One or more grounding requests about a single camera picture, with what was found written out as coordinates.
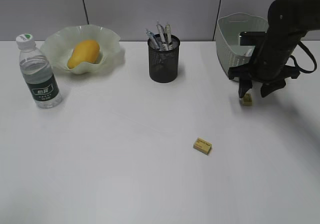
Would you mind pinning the white pen beige grip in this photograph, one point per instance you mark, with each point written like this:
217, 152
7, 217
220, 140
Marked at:
169, 36

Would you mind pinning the clear water bottle green label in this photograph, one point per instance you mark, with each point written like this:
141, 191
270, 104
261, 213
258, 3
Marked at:
37, 73

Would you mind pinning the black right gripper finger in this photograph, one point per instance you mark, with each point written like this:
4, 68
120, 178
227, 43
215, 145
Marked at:
244, 86
268, 88

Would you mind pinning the pale green wavy plate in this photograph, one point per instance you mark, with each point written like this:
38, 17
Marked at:
59, 47

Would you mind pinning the yellow eraser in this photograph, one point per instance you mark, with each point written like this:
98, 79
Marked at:
247, 100
202, 146

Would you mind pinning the waste paper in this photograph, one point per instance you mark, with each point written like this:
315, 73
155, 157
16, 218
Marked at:
249, 52

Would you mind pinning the white pen grey grip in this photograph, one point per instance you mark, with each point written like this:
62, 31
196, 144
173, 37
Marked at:
162, 36

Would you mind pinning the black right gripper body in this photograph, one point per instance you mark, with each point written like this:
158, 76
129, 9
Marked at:
255, 70

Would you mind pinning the yellow mango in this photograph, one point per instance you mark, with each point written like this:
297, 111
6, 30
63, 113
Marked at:
84, 51

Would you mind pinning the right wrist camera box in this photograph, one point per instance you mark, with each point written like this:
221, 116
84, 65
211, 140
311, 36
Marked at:
251, 38

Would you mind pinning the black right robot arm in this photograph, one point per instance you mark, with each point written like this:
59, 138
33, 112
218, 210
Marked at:
288, 22

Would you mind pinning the pale green woven basket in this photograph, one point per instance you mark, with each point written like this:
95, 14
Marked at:
228, 50

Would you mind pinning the black mesh pen holder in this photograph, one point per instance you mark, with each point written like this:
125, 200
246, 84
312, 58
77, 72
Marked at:
163, 65

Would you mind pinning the blue clip pen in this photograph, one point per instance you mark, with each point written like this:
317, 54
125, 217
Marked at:
153, 39

